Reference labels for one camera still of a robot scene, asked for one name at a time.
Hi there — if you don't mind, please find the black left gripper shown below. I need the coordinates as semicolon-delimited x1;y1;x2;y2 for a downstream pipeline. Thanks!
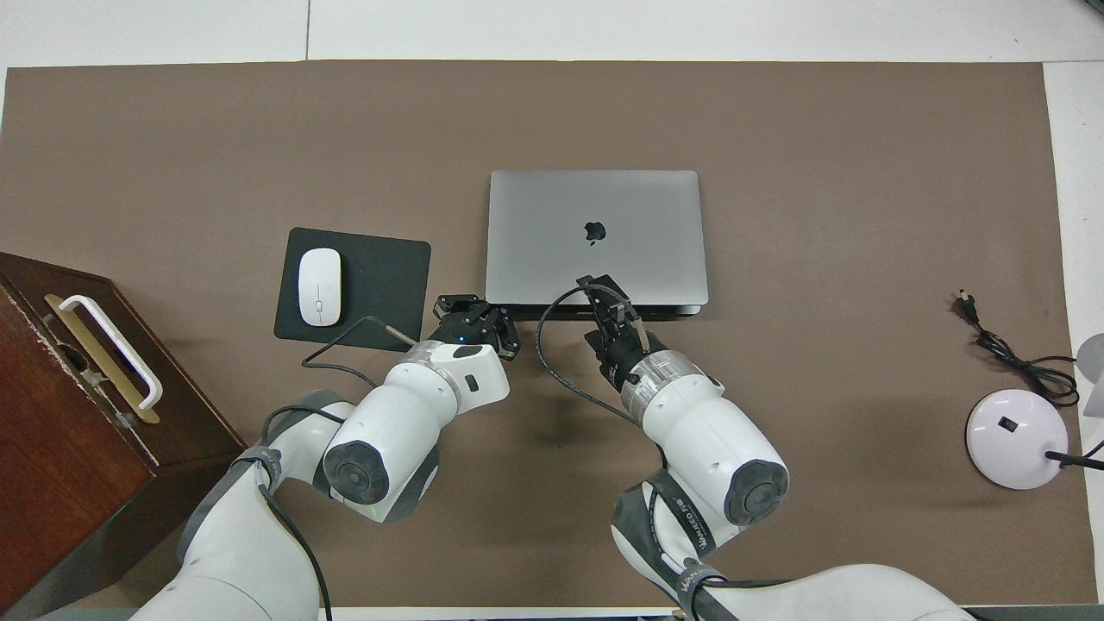
429;293;521;360

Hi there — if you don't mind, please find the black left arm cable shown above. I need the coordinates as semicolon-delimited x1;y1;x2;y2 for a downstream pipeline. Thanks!
259;315;423;621

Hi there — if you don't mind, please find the gold metal box plate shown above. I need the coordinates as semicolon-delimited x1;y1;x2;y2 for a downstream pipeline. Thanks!
43;293;161;425

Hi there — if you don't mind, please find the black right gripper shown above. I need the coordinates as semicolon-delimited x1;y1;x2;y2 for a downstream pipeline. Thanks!
576;274;668;389

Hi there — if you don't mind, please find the brown table mat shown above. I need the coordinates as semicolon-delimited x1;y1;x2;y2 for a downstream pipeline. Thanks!
0;60;1098;609

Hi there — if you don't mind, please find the grey apple laptop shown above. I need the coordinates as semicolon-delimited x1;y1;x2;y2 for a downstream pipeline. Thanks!
485;169;710;318

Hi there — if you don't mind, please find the white computer mouse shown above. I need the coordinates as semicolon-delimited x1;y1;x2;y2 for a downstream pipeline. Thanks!
298;248;343;328

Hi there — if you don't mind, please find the dark brown wooden box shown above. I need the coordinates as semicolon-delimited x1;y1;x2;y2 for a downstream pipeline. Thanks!
0;252;247;618

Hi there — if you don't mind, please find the black mouse pad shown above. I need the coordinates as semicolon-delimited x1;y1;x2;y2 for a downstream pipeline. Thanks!
273;227;432;354

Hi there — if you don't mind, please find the white box handle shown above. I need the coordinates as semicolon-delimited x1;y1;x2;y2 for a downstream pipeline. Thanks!
58;294;164;411

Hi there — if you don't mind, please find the black lamp power cable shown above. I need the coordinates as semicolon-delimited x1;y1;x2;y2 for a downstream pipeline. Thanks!
956;290;1081;408

